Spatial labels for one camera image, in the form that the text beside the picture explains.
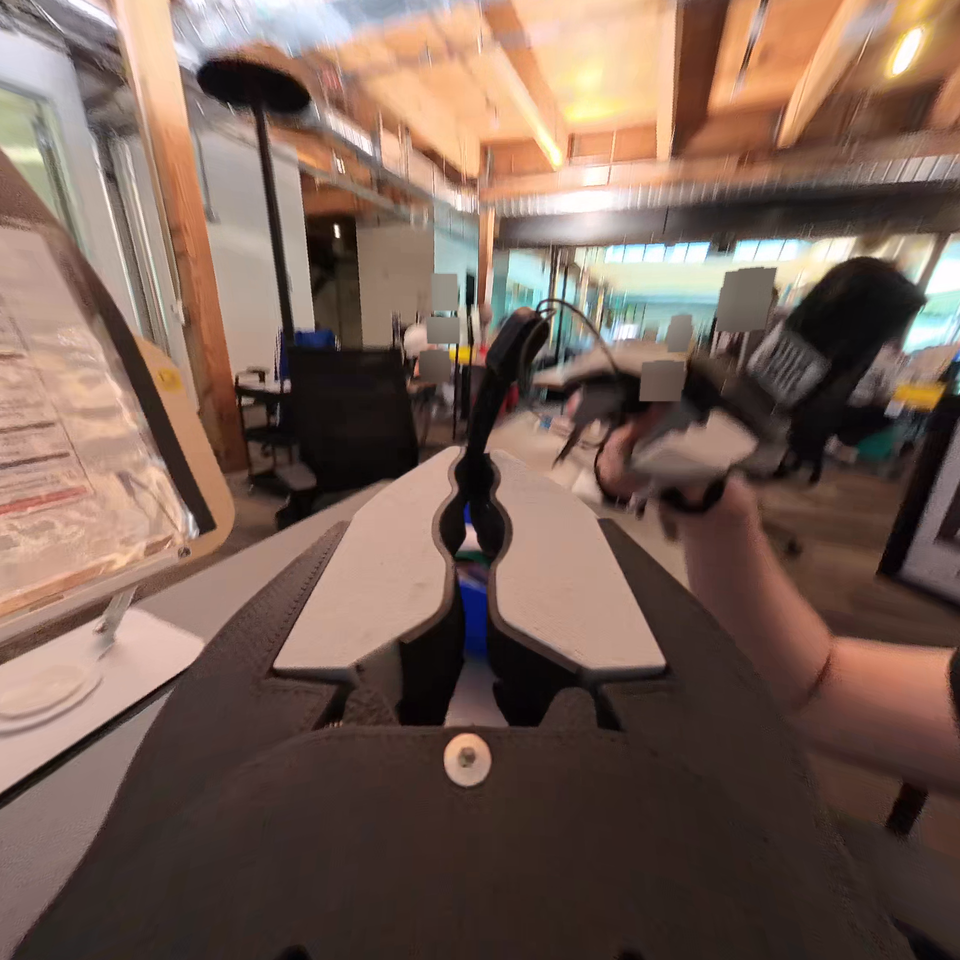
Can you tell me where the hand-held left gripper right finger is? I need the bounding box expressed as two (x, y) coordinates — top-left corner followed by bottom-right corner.
(486, 448), (669, 725)

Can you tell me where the wooden pillar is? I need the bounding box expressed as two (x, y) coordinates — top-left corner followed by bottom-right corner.
(111, 0), (250, 475)

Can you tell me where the white tablet stand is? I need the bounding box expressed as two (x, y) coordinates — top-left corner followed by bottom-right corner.
(0, 581), (207, 798)

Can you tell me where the black cable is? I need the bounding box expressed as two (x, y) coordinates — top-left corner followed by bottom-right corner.
(453, 300), (627, 560)

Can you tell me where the black office chair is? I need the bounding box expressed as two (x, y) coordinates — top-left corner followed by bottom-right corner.
(234, 343), (421, 530)

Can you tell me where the framed instruction sheet stand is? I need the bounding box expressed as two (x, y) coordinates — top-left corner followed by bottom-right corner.
(0, 146), (220, 535)

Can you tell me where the person's right forearm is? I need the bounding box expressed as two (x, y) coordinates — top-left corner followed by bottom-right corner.
(678, 517), (960, 800)

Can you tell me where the person's right hand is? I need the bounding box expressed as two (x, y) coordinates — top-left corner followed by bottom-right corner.
(594, 420), (760, 543)

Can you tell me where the blue plastic bin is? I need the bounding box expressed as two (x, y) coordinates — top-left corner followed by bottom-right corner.
(453, 504), (498, 663)

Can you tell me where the black floor lamp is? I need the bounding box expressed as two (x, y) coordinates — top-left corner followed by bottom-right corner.
(195, 56), (314, 354)

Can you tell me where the round ceiling light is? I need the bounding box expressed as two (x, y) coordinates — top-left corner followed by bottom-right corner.
(887, 24), (930, 78)

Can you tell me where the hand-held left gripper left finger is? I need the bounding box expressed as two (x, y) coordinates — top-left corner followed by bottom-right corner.
(272, 444), (465, 725)

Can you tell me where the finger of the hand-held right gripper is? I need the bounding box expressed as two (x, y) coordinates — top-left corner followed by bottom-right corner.
(561, 366), (646, 436)

